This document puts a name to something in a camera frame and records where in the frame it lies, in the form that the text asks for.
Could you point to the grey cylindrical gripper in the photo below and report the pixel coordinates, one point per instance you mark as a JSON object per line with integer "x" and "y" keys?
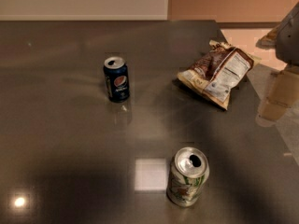
{"x": 290, "y": 42}

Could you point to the blue pepsi can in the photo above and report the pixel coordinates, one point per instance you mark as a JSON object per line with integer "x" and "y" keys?
{"x": 117, "y": 80}

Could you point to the green white 7up can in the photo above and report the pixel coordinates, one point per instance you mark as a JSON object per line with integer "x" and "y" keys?
{"x": 188, "y": 173}

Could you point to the brown chip bag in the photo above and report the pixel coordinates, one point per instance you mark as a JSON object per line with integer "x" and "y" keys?
{"x": 216, "y": 73}

